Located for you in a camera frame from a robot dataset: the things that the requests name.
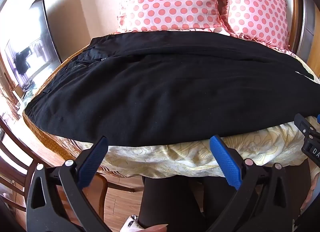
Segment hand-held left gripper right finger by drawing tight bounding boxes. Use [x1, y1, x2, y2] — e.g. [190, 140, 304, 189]
[209, 135, 304, 232]

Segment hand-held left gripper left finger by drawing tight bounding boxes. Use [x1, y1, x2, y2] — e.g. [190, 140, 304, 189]
[26, 135, 109, 232]

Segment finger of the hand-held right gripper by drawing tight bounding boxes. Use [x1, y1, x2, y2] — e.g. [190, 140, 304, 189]
[294, 113, 316, 143]

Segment black pants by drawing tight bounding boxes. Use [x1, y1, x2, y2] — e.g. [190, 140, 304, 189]
[24, 30, 320, 147]

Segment person's right hand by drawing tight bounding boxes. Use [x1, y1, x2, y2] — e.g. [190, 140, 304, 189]
[300, 186, 319, 211]

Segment person's left hand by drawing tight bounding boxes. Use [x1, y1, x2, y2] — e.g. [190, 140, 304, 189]
[142, 218, 168, 232]

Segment person's right leg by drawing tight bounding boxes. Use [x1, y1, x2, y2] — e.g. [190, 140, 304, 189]
[200, 176, 250, 232]

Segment person's leg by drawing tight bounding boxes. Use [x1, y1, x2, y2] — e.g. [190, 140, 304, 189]
[200, 176, 250, 232]
[138, 176, 202, 232]

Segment cream floral bedspread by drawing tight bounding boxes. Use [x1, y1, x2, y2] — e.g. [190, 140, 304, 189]
[22, 28, 320, 180]

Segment person's left leg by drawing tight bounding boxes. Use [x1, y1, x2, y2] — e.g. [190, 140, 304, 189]
[138, 176, 202, 232]

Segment white printed slipper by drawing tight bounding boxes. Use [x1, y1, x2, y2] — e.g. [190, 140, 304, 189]
[126, 214, 146, 230]

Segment wooden chair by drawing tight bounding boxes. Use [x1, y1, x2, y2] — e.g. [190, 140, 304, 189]
[0, 117, 108, 222]

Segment glass television stand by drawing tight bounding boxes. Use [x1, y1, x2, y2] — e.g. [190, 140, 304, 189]
[15, 84, 38, 103]

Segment wooden headboard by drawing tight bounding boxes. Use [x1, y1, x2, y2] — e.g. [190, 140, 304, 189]
[287, 0, 320, 77]

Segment flat screen television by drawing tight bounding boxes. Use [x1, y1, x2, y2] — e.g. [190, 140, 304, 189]
[4, 0, 63, 92]

